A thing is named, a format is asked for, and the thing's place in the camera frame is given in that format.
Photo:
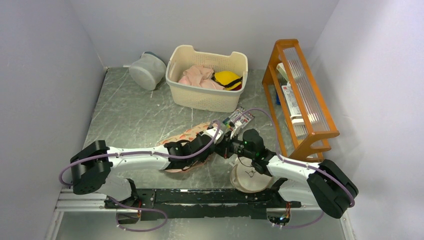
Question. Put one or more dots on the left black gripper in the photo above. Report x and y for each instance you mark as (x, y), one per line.
(205, 156)

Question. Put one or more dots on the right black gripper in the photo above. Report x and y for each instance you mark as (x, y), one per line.
(227, 142)

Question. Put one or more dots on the floral mesh laundry bag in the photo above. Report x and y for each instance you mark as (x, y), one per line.
(188, 135)

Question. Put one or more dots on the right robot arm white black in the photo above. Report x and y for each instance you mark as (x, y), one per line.
(321, 184)

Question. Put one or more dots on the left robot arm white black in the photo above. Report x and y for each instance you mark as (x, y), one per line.
(96, 167)

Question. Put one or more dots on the cream plastic laundry basket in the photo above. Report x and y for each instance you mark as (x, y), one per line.
(185, 56)

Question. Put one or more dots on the grey round mesh bag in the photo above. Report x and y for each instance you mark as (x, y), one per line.
(148, 71)

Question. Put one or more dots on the marker pen pack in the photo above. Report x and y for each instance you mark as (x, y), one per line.
(238, 119)

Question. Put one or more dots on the beige round glasses pouch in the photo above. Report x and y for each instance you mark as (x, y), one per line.
(246, 179)

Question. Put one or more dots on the yellow black cloth in basket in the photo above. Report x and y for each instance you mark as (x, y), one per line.
(229, 80)

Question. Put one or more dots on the pink cloth in basket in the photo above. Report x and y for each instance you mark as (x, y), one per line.
(201, 77)

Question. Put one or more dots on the white box in rack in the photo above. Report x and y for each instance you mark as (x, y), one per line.
(291, 102)

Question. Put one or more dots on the orange wooden rack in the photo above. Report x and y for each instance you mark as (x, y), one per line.
(318, 125)

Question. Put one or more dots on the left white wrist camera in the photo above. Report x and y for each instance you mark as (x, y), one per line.
(215, 133)

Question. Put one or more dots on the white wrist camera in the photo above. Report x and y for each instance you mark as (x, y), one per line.
(235, 130)
(215, 133)

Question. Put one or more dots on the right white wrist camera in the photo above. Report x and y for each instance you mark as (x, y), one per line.
(235, 130)

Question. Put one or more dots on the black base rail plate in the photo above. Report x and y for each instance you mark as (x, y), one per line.
(207, 203)

